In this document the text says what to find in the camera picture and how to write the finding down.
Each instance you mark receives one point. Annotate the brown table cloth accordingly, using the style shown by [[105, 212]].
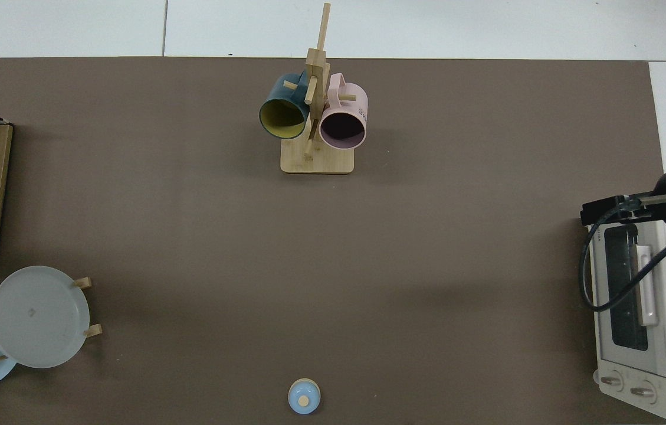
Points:
[[368, 265]]

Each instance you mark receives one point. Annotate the pink cup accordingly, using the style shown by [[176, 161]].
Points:
[[356, 101]]

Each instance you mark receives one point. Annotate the wooden cup stand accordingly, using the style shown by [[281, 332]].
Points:
[[321, 162]]

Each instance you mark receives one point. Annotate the teal cup with yellow inside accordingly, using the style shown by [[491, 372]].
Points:
[[276, 94]]

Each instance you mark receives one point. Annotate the small blue round bell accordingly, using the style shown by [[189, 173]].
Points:
[[304, 396]]

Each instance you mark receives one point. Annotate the wooden plate rack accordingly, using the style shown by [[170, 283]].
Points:
[[84, 283]]

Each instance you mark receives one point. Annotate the grey plate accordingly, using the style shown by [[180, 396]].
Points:
[[38, 319]]

